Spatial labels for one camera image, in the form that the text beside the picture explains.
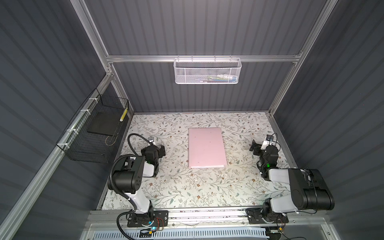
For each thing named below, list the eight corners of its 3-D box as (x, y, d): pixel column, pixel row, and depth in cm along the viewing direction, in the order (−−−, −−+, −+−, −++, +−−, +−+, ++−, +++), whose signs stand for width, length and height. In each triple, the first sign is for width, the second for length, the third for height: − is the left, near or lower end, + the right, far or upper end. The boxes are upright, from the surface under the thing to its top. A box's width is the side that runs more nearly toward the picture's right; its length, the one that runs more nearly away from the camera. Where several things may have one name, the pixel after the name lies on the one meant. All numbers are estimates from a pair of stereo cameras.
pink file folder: (187, 167, 93) (187, 165, 90) (189, 130, 112) (188, 127, 109) (226, 167, 93) (227, 165, 90) (221, 130, 112) (221, 127, 109)
